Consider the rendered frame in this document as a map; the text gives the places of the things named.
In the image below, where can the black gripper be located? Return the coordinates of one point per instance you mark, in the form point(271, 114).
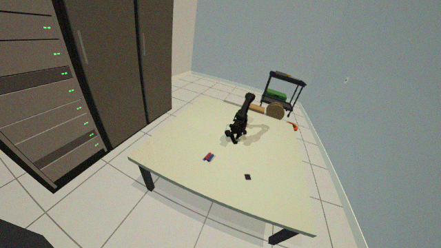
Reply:
point(239, 133)

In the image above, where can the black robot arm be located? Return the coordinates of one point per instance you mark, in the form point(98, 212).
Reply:
point(241, 115)

